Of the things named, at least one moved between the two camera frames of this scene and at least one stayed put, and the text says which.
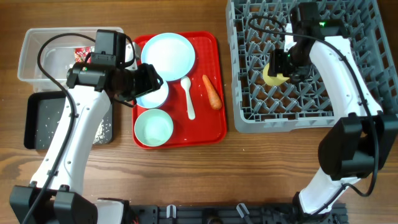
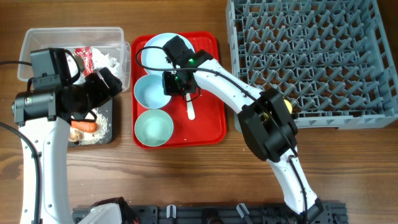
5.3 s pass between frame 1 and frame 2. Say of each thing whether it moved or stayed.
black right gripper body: moved
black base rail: stayed
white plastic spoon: stayed
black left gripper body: moved
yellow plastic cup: moved
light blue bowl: stayed
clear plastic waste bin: stayed
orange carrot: moved
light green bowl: stayed
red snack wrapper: stayed
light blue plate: stayed
